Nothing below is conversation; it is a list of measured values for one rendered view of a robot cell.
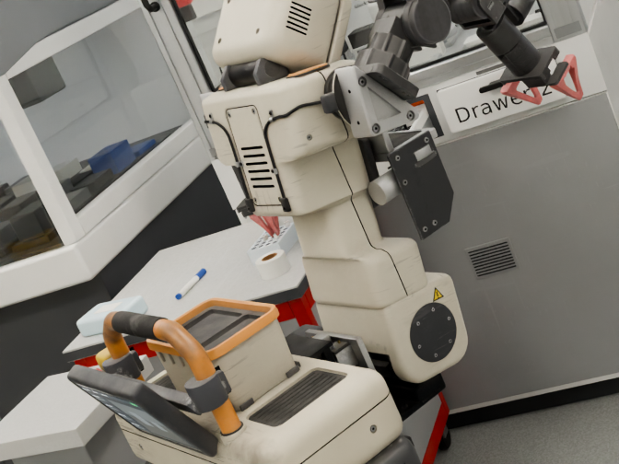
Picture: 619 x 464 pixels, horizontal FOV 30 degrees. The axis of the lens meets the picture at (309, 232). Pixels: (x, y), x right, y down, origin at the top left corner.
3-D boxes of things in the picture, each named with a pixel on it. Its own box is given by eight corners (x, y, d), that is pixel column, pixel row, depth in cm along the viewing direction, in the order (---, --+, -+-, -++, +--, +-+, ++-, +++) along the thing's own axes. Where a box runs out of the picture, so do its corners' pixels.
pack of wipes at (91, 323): (151, 309, 267) (143, 293, 266) (127, 330, 259) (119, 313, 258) (105, 318, 275) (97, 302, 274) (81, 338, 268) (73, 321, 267)
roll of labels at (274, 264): (258, 276, 256) (251, 261, 255) (286, 262, 258) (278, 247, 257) (267, 283, 250) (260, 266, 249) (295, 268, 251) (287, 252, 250)
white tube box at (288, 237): (284, 257, 262) (277, 242, 261) (252, 266, 266) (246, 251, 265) (300, 236, 273) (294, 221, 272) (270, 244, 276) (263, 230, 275)
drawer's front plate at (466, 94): (566, 97, 268) (551, 53, 265) (451, 133, 279) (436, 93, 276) (567, 95, 269) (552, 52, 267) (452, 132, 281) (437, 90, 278)
